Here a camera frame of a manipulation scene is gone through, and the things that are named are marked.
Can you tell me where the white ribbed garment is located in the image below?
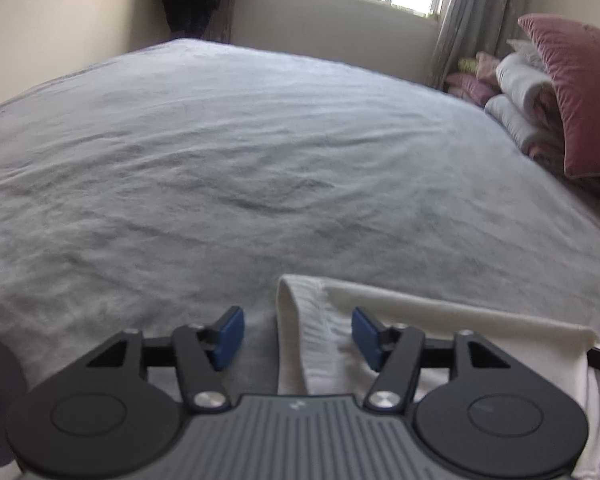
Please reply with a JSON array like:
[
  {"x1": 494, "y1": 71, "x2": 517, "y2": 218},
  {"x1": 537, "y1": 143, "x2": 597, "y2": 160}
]
[{"x1": 276, "y1": 274, "x2": 600, "y2": 480}]

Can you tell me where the white folded blanket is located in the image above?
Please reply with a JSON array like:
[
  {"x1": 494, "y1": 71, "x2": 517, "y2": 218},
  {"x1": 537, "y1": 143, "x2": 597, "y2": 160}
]
[
  {"x1": 484, "y1": 94, "x2": 565, "y2": 157},
  {"x1": 495, "y1": 52, "x2": 567, "y2": 113}
]

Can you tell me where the pink velvet pillow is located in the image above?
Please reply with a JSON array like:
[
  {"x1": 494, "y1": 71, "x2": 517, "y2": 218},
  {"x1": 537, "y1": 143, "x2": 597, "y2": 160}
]
[{"x1": 517, "y1": 14, "x2": 600, "y2": 182}]

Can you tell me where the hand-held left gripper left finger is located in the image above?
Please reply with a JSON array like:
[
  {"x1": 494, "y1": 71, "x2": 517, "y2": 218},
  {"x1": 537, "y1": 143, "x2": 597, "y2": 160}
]
[{"x1": 60, "y1": 305, "x2": 246, "y2": 414}]

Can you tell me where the pink folded bedding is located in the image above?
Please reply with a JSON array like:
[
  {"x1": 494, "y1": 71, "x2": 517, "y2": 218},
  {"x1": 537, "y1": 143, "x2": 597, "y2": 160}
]
[{"x1": 444, "y1": 51, "x2": 502, "y2": 107}]

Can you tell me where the grey bed blanket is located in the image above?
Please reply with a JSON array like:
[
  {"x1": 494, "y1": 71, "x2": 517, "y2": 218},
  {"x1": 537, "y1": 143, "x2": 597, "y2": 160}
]
[{"x1": 0, "y1": 37, "x2": 600, "y2": 480}]

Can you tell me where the grey patterned curtain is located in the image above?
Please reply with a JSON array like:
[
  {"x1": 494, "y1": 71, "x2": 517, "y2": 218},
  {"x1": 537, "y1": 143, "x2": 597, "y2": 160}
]
[{"x1": 426, "y1": 0, "x2": 532, "y2": 92}]

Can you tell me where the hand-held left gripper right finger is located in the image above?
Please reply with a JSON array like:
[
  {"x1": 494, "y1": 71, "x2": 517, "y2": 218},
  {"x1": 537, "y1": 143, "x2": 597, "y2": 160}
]
[{"x1": 351, "y1": 306, "x2": 537, "y2": 414}]

